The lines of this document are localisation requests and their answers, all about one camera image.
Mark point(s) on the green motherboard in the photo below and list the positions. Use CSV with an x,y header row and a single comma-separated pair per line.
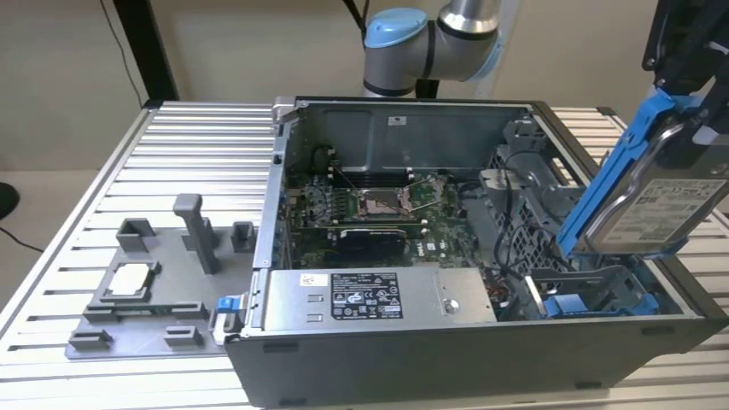
x,y
457,222

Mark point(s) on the perforated metal drive cage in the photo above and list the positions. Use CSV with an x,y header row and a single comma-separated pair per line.
x,y
535,239

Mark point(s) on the dark grey PC case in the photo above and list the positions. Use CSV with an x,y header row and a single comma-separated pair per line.
x,y
399,367

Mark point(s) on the grey parts rack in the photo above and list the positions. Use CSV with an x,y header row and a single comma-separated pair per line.
x,y
171,273

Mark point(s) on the blue case latch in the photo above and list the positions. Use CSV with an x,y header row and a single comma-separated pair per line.
x,y
226,304

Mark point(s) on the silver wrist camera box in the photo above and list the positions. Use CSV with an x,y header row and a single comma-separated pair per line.
x,y
719,47

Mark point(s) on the black graphics card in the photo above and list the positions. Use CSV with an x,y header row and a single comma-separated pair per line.
x,y
371,243

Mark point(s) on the black RAM slot row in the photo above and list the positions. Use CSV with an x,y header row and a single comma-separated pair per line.
x,y
371,173
377,222

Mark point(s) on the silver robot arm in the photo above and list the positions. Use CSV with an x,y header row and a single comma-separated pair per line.
x,y
450,51

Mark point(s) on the silver CPU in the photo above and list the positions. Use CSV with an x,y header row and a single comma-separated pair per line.
x,y
130,279

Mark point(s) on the black round base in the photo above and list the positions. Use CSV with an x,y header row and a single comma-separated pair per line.
x,y
7,200

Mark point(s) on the hard disk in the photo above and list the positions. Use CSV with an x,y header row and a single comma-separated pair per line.
x,y
655,213

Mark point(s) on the silver power supply unit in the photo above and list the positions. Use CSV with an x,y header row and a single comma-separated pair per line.
x,y
427,299

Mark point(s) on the grey metal disk bay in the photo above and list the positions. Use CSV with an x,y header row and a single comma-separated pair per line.
x,y
630,282

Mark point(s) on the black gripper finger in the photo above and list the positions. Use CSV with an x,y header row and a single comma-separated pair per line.
x,y
685,154
657,34

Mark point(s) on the CPU socket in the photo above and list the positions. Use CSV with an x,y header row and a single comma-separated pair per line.
x,y
379,205

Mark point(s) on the blue disk carrier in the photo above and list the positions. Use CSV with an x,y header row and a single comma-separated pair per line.
x,y
565,305

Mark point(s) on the black vertical post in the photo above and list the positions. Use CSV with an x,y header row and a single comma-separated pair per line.
x,y
154,51

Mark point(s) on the thin metal locking lever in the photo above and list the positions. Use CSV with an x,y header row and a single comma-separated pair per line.
x,y
347,179

